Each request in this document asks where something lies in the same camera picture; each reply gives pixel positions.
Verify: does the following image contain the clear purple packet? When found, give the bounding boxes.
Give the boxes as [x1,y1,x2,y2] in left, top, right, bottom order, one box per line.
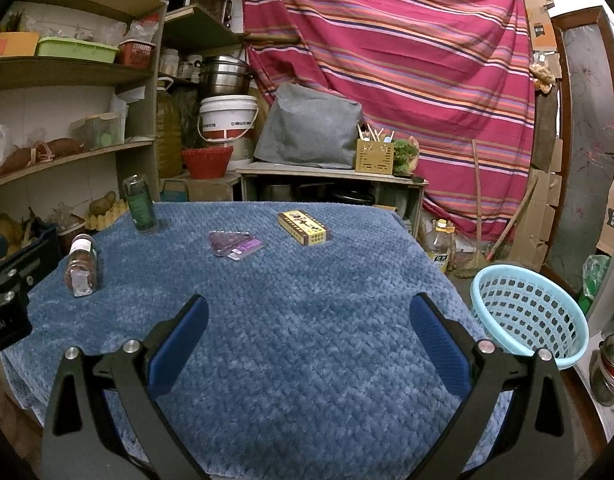
[208,230,254,257]

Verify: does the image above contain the low wooden cabinet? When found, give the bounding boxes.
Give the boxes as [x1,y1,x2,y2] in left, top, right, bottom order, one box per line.
[235,162,430,241]

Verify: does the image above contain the small red plastic basket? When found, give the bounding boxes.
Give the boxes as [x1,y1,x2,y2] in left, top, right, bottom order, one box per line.
[118,39,156,68]

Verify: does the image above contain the stacked cardboard boxes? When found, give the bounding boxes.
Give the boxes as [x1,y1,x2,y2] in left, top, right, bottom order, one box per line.
[522,0,558,53]

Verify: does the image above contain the small purple pack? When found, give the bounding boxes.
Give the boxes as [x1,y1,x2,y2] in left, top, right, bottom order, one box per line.
[227,239,264,261]

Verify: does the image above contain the blue fleece blanket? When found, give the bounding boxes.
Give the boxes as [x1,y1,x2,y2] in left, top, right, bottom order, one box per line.
[2,201,518,476]

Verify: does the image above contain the large yellow oil jug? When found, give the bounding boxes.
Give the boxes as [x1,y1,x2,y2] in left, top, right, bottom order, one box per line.
[154,77,184,178]

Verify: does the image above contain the green glass bottle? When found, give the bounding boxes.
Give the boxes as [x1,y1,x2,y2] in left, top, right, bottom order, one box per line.
[123,174,158,233]

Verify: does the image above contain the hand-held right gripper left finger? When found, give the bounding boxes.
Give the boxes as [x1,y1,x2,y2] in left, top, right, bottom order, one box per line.
[41,294,210,480]

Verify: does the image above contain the white plastic jar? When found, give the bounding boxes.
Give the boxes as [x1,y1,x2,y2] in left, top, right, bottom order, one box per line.
[159,49,180,78]

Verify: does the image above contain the black pan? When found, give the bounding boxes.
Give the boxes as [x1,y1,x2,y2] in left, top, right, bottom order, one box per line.
[332,187,375,206]

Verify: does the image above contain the green plastic tray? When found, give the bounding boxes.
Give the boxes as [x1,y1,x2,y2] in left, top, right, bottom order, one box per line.
[36,36,120,63]

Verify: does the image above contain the light wooden shelf unit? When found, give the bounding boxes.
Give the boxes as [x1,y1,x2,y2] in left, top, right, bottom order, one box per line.
[0,0,168,211]

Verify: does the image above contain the red striped cloth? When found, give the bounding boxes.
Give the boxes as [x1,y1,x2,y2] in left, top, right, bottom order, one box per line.
[242,0,538,251]

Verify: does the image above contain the grey metal pot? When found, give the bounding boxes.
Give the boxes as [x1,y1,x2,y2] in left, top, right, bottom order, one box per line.
[259,183,295,202]

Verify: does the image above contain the black plastic crate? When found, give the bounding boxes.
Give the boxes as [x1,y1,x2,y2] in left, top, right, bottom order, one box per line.
[0,222,60,266]

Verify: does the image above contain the wooden utensil holder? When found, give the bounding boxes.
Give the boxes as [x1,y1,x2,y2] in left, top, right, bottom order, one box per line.
[355,124,395,175]

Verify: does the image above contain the yellow patterned box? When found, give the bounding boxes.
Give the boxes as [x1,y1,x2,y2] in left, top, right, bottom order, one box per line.
[278,210,332,247]

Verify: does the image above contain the flattened cardboard sheets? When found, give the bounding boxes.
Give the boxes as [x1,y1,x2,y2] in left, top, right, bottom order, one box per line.
[512,90,562,271]

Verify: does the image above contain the dark wooden shelf unit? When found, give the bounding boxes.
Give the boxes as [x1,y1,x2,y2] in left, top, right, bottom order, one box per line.
[162,0,245,61]

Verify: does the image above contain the wooden rod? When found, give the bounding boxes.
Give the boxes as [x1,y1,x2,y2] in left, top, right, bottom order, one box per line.
[239,32,302,46]

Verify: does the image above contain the plain cardboard box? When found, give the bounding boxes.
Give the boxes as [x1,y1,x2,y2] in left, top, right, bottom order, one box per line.
[159,172,242,203]

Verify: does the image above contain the white table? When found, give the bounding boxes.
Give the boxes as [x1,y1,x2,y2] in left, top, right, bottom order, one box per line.
[574,260,614,441]

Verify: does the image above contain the green leafy vegetable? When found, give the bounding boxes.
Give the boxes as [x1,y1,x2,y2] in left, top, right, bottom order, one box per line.
[392,137,422,173]

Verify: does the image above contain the red woven basket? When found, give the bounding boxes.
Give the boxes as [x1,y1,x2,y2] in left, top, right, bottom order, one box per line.
[181,146,234,180]

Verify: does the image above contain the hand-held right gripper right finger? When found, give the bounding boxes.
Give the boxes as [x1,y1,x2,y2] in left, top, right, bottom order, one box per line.
[409,292,578,480]

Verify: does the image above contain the large steel pot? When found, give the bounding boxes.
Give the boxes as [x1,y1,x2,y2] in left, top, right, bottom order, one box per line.
[199,56,252,98]

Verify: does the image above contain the orange cardboard box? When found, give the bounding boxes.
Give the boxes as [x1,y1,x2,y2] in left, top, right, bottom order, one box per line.
[0,31,40,59]

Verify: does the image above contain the white label spice jar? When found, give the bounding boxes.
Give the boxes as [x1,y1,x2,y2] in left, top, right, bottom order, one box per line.
[64,234,98,297]

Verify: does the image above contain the wooden framed door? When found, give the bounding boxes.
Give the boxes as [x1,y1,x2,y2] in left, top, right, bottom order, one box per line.
[549,6,614,311]

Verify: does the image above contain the grey fabric bag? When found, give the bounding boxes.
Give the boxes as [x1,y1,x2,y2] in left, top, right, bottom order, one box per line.
[253,82,364,170]

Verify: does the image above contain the sweet potato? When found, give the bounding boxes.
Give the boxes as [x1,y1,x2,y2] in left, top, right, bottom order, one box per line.
[34,137,85,161]
[0,147,35,181]

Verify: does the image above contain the clear plastic container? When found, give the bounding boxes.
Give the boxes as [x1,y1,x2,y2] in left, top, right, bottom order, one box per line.
[71,112,125,150]

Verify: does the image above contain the yellow label oil bottle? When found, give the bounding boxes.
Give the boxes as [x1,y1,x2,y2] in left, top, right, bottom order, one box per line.
[429,220,458,273]

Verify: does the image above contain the yellow cloth bundle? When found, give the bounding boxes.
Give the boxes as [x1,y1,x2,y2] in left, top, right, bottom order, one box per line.
[531,62,558,95]

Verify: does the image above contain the light blue plastic basket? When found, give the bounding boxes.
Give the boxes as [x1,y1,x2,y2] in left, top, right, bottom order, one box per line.
[470,262,590,370]

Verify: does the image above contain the yellow egg tray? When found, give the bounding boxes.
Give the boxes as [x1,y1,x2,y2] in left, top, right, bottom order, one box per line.
[84,200,130,231]

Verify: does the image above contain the white plastic bucket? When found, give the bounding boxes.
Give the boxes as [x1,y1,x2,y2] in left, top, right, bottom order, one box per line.
[197,95,259,161]

